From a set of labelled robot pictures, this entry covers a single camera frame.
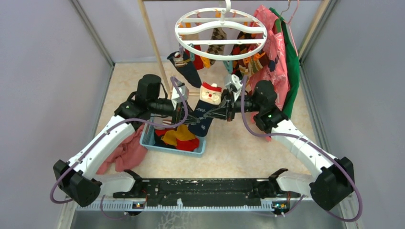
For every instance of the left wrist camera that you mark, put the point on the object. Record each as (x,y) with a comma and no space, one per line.
(179,93)

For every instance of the navy blue patterned sock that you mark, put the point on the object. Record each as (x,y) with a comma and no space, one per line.
(201,129)

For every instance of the red cloth in basket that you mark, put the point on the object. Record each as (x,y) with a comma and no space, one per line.
(185,146)

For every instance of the pink cloth on floor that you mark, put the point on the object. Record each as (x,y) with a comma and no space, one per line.
(128,154)

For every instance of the light wooden clothes rack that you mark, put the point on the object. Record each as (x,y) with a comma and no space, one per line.
(303,45)

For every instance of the red santa sock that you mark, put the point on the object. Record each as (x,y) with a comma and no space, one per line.
(197,62)

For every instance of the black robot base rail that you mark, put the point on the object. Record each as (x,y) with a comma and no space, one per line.
(204,192)

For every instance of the green hanging garment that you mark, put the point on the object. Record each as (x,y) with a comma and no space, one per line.
(292,62)

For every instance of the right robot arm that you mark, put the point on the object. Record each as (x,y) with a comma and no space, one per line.
(330,179)

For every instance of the pink patterned hanging garment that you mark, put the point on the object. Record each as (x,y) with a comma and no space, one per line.
(276,71)

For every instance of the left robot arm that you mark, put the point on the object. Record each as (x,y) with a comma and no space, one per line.
(77,179)

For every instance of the white round clip hanger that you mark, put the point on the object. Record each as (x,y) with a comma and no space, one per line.
(193,31)

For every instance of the mustard yellow ribbed sock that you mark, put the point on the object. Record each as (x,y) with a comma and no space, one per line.
(181,133)

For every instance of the light blue plastic basket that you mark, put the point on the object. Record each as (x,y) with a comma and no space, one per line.
(147,140)

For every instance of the dark red argyle sock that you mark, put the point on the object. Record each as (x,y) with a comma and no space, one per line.
(240,49)

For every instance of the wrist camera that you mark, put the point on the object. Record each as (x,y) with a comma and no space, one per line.
(179,93)
(233,82)

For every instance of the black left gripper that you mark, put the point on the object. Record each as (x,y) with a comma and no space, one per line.
(179,112)

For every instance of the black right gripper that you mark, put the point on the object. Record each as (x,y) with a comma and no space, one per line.
(225,112)

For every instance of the argyle brown cream sock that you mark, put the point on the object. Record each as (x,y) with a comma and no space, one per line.
(217,49)

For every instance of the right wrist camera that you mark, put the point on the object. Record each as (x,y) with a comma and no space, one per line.
(233,82)

